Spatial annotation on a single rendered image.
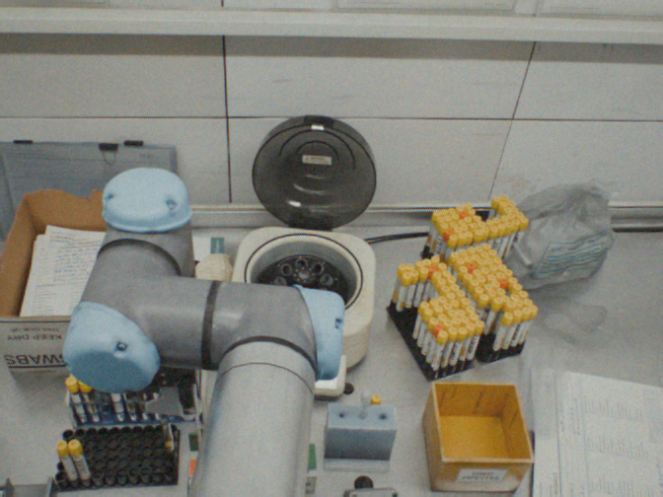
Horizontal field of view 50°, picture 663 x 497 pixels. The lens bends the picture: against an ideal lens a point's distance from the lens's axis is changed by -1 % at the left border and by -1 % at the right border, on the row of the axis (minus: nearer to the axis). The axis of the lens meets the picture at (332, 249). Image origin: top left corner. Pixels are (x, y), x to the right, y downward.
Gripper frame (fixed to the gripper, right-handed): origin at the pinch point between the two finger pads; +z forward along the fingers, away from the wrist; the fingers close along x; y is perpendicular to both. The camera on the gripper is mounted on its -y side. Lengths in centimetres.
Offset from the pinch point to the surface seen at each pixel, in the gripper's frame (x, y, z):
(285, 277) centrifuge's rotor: -33.5, -12.9, 13.9
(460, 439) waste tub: -6.5, -39.4, 22.9
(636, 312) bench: -32, -80, 24
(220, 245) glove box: -44.3, -1.6, 16.7
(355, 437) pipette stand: -4.0, -21.8, 16.2
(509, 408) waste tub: -9, -47, 18
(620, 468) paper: 0, -63, 22
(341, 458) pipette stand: -4.1, -20.3, 22.5
